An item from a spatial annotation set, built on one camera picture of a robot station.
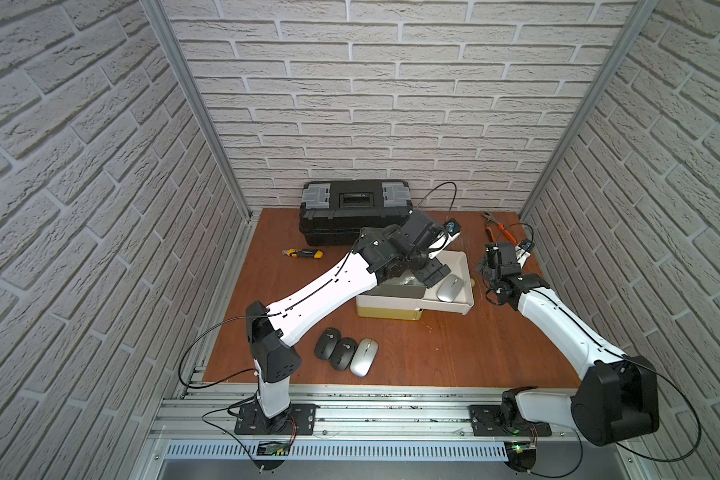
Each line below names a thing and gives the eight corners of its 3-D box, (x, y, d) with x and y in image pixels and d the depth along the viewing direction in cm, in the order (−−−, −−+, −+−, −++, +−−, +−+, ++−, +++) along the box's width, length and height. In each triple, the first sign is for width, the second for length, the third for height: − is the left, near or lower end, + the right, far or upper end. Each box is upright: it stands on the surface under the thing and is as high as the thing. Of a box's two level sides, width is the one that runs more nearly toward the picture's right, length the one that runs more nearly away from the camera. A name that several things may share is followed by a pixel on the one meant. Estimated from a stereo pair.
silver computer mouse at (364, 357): (348, 372, 83) (347, 370, 81) (360, 337, 90) (360, 334, 88) (369, 380, 82) (369, 378, 80) (380, 343, 89) (380, 341, 87)
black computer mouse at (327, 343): (313, 357, 86) (311, 353, 83) (325, 328, 91) (324, 324, 89) (331, 363, 85) (330, 360, 82) (342, 334, 90) (342, 330, 88)
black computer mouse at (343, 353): (328, 367, 84) (327, 364, 82) (340, 337, 90) (339, 334, 87) (347, 374, 83) (346, 371, 81) (358, 343, 89) (358, 340, 86)
